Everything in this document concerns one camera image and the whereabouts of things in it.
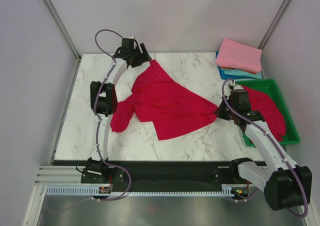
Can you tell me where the green plastic tray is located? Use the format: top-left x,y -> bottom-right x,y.
236,79 -> 300,146

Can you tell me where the red t shirt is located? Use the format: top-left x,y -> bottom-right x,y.
242,85 -> 287,142
110,60 -> 218,140

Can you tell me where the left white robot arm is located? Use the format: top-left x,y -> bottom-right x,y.
81,38 -> 152,184

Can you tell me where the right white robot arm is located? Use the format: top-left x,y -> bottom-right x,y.
215,88 -> 312,211

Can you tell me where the folded blue t shirt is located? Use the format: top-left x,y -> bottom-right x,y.
217,65 -> 263,80

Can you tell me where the folded teal t shirt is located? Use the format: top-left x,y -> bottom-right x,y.
221,68 -> 262,79

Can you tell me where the folded orange t shirt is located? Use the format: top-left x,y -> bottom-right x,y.
219,66 -> 256,76

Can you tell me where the crumpled red t shirt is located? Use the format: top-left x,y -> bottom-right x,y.
242,85 -> 287,142

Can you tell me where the folded pink t shirt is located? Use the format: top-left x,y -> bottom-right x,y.
216,38 -> 262,74

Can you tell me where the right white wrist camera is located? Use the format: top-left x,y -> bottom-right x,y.
228,83 -> 244,91

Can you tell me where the left aluminium frame post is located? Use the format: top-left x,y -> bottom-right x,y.
42,0 -> 82,62

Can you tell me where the aluminium frame post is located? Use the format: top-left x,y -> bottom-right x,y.
258,0 -> 292,50
42,0 -> 82,62

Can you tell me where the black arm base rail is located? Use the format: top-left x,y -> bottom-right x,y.
53,159 -> 268,193

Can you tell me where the right aluminium frame post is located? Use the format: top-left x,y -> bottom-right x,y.
258,0 -> 292,50

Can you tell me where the white slotted cable duct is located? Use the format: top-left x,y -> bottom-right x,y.
45,185 -> 244,197

